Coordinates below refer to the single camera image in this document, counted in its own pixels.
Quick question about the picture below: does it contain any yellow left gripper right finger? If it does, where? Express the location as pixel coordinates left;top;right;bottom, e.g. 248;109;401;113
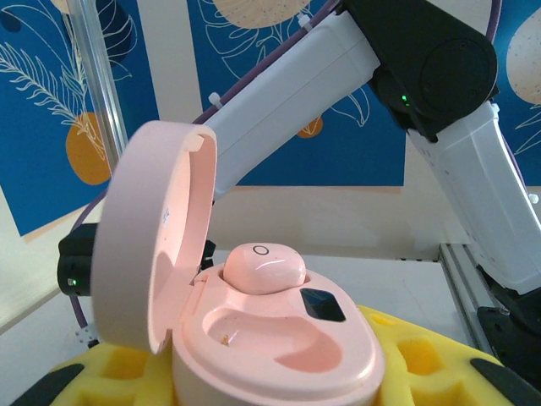
358;304;541;406

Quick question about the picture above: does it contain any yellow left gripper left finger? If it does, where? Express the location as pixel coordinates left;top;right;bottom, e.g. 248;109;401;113
11;341;175;406

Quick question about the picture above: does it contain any pink earbud charging case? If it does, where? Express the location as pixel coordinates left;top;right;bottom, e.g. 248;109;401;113
90;119;386;406

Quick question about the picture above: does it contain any pink earbud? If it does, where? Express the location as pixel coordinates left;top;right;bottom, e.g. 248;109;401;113
222;241;307;296

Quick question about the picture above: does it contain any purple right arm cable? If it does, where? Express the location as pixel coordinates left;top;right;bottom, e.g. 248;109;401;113
69;0;533;339

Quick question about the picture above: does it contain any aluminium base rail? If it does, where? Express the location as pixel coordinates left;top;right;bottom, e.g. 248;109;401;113
437;241;515;373

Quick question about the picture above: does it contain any aluminium frame post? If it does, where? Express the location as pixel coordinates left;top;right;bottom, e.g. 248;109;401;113
69;0;130;170

